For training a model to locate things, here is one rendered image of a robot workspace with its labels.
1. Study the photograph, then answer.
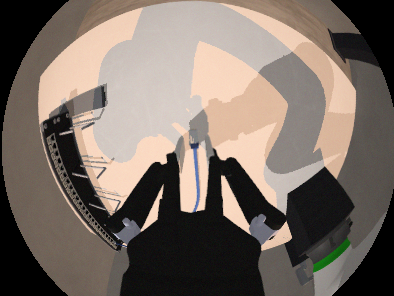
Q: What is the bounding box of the patch cord plug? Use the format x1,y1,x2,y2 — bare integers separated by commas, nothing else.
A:
190,129,199,149

